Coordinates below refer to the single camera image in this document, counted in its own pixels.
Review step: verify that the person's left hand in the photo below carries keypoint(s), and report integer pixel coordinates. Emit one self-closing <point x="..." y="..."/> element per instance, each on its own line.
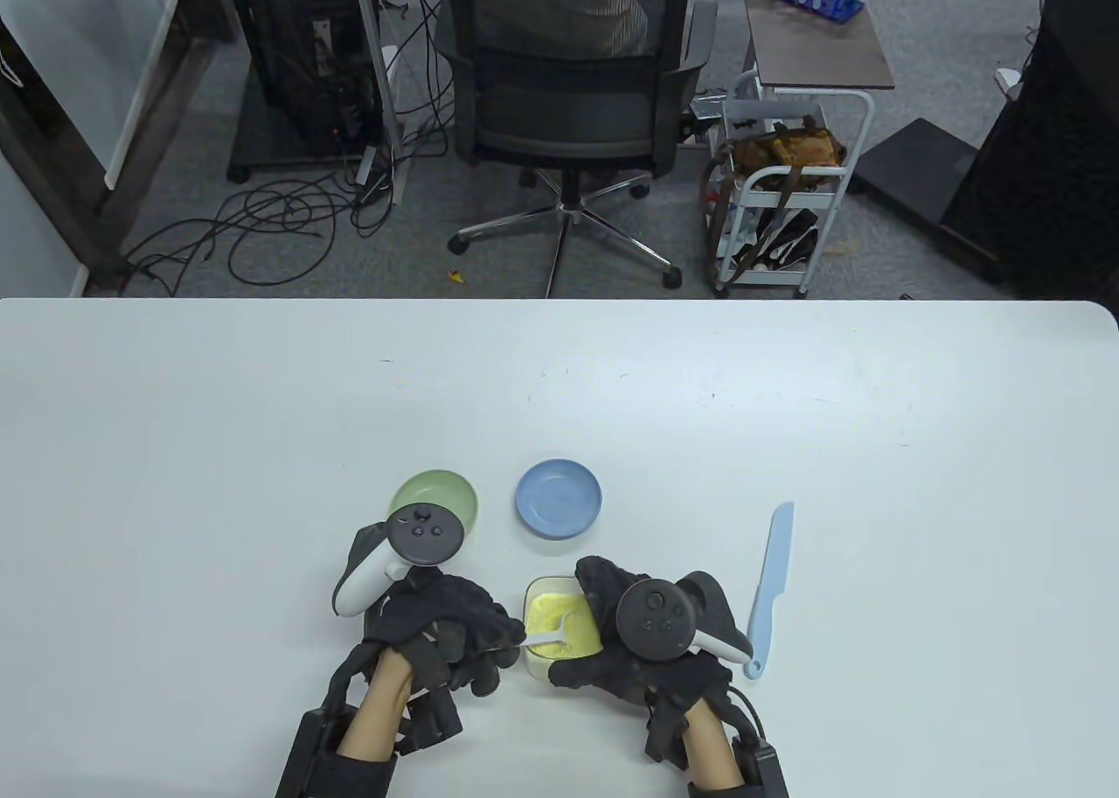
<point x="446" y="614"/>

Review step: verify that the black and white controller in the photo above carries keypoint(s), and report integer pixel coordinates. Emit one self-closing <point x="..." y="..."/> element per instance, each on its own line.
<point x="424" y="531"/>
<point x="656" y="619"/>

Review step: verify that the small blue dish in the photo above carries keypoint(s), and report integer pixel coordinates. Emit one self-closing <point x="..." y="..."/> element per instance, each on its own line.
<point x="558" y="499"/>

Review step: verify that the grey power strip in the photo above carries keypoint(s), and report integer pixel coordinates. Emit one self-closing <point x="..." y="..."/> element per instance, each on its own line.
<point x="369" y="169"/>

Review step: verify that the small white device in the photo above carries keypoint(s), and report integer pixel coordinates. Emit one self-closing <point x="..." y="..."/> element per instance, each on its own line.
<point x="1009" y="81"/>

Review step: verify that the brown leather bag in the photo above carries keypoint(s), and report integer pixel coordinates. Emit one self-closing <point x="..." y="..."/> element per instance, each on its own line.
<point x="787" y="147"/>

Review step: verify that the white metal desk leg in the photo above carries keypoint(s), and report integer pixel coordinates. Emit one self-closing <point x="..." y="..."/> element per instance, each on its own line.
<point x="382" y="90"/>

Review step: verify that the small green dish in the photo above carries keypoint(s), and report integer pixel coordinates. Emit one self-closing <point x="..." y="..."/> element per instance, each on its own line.
<point x="437" y="488"/>

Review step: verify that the white rolling cart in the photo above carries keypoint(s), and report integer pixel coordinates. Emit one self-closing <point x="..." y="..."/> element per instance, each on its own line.
<point x="769" y="280"/>

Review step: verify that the black cabinet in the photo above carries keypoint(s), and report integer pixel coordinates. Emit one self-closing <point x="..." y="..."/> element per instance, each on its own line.
<point x="1049" y="177"/>

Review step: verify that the black computer tower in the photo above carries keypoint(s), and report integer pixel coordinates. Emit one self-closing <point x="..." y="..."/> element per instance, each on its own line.
<point x="288" y="64"/>

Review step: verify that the person's left forearm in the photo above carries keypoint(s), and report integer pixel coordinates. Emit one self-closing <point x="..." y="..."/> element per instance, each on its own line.
<point x="376" y="702"/>

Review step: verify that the clear chicken bouillon container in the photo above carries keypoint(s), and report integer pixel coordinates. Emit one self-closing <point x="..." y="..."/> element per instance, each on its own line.
<point x="549" y="608"/>

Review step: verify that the black flat platform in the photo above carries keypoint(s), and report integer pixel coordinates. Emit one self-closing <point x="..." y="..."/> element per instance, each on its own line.
<point x="913" y="169"/>

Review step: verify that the black office chair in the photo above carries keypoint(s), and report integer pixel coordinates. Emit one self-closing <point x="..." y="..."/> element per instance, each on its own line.
<point x="568" y="107"/>

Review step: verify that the light blue plastic knife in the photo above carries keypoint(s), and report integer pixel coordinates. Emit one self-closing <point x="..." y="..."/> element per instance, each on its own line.
<point x="774" y="571"/>

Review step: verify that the person's right forearm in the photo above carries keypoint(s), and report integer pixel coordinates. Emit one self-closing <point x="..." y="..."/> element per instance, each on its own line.
<point x="712" y="745"/>

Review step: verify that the person's right hand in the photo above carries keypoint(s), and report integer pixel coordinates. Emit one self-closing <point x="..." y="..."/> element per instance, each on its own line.
<point x="612" y="671"/>

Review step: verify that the dark wooden desk frame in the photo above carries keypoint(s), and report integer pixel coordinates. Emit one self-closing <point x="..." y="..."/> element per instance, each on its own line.
<point x="52" y="186"/>

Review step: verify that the white coffee spoon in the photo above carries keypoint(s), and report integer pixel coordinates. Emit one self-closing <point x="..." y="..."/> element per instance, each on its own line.
<point x="546" y="638"/>

